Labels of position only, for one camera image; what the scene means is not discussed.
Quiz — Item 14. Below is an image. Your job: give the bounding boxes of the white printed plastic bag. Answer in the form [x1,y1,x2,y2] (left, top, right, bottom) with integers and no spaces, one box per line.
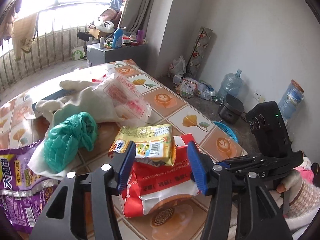
[93,69,151,127]

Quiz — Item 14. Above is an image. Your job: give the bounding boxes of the hanging beige clothes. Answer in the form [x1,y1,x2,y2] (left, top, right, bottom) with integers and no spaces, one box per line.
[12,12,39,61]

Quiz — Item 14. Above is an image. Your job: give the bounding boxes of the red white snack bag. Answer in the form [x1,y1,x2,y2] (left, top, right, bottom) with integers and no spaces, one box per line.
[119,134,200,218]

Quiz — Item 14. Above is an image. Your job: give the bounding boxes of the blue water bottle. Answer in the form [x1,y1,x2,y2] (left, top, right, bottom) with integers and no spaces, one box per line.
[278,80,304,126]

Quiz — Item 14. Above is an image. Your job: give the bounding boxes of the purple bottle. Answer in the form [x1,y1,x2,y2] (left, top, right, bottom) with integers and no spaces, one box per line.
[136,30,144,44]

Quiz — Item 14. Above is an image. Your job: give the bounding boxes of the purple noodle package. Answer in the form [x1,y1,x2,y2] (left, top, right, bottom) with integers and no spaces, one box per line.
[1,140,59,234]

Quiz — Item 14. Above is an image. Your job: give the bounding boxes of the gloved right hand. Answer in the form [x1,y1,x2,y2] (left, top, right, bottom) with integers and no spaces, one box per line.
[269,169,319,218]

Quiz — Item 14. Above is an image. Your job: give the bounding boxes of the large water jug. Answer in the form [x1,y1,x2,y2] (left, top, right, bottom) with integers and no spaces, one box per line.
[217,69,244,101]

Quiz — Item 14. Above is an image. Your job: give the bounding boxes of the floor trash pile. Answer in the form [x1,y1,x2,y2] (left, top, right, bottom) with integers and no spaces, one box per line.
[167,56,215,101]

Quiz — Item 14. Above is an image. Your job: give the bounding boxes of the black rice cooker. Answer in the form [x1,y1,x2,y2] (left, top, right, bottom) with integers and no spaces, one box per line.
[218,94,244,124]

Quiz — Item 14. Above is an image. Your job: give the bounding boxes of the grey cabinet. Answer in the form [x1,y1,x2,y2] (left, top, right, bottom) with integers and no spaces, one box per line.
[86,43,148,68]

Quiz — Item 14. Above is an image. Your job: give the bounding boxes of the white cloth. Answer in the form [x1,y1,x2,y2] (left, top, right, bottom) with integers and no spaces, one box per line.
[28,80,122,180]

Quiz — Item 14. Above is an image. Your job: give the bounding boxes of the patterned tablecloth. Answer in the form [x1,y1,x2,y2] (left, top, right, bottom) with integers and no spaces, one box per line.
[0,59,249,240]

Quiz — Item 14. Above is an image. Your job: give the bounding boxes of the rolled patterned mat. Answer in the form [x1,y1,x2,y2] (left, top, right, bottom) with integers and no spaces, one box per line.
[187,27,213,76]

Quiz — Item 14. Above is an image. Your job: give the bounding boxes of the blue plastic basket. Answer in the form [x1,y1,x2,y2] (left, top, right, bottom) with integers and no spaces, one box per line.
[213,121,239,143]

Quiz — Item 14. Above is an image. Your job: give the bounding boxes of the grey curtain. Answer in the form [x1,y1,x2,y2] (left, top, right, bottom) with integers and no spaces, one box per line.
[119,0,154,33]

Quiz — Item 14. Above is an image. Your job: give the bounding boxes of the green plastic bag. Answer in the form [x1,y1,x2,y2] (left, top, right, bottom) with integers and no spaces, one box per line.
[43,112,98,173]

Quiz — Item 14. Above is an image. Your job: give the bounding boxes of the yellow snack packet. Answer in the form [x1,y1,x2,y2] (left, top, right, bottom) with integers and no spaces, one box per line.
[110,124,176,167]

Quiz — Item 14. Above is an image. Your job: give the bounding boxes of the blue detergent bottle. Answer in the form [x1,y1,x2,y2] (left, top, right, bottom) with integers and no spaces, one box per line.
[112,28,123,49]

